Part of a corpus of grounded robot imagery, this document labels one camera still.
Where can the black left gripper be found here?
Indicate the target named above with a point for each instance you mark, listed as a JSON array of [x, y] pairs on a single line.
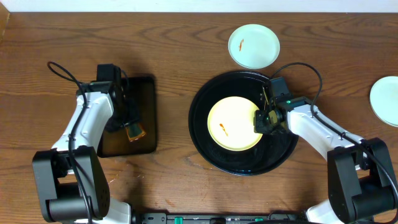
[[125, 119]]

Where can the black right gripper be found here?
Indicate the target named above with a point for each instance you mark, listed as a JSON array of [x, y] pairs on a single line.
[[259, 126]]

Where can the orange green sponge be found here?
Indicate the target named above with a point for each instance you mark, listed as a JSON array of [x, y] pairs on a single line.
[[135, 132]]

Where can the yellow plate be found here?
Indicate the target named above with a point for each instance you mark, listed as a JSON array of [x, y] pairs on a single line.
[[231, 124]]

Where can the pale green plate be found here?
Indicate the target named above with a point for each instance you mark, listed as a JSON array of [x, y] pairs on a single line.
[[383, 100], [253, 46]]

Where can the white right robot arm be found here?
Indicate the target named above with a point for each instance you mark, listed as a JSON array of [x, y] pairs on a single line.
[[361, 179]]

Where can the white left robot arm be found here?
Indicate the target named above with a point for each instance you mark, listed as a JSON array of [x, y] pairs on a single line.
[[70, 181]]

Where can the rectangular black water tray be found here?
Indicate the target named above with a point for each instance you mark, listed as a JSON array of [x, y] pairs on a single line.
[[142, 91]]

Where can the round black tray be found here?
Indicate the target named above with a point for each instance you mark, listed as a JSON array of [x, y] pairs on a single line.
[[271, 150]]

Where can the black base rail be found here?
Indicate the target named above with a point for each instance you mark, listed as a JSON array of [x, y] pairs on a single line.
[[163, 218]]

